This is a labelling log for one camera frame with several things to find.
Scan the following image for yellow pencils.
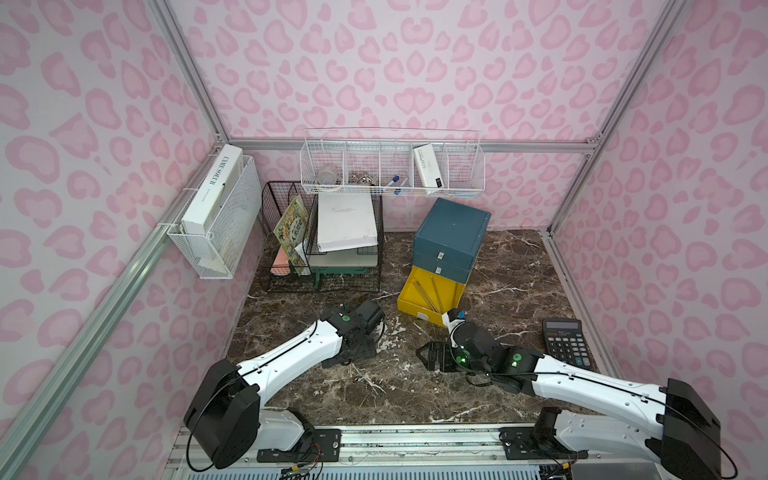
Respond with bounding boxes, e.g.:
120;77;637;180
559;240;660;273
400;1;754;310
413;275;446;314

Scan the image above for yellow bottom drawer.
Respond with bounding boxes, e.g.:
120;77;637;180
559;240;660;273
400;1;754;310
397;267;465;326

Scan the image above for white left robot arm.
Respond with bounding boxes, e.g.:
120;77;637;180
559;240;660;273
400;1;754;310
183;300;384;470

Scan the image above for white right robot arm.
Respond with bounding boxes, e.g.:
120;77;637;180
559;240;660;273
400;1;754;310
417;319;728;479

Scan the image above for teal drawer cabinet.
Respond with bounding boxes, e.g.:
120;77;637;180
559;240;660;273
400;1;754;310
412;198;491;284

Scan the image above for black calculator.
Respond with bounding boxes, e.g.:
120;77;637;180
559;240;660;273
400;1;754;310
542;318;596;372

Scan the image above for white paper stack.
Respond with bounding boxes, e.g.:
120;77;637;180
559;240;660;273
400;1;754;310
317;193;378;253

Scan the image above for colorful picture book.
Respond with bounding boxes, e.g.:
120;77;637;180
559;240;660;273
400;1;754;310
273;195;309;269

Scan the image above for white small box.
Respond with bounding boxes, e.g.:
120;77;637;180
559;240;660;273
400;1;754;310
413;144;444;194

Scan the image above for white book box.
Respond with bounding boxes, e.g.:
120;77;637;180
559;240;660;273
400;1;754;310
181;144;245;235

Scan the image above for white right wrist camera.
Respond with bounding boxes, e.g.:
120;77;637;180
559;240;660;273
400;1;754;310
441;308;466;336

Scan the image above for green stool frame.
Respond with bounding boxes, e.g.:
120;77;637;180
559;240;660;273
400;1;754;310
313;267;380;292

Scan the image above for black wire file rack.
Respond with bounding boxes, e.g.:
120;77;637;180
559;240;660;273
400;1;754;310
258;181;383;293

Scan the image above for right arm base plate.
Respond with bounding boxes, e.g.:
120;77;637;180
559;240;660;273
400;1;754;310
498;426;557;461

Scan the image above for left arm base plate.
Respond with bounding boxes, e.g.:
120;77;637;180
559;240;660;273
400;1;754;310
257;428;342;463

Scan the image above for white wire wall basket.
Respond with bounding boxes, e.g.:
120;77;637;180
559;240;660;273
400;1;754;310
299;127;485;198

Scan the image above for white wire side basket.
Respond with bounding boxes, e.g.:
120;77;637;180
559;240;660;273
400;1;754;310
168;155;262;280

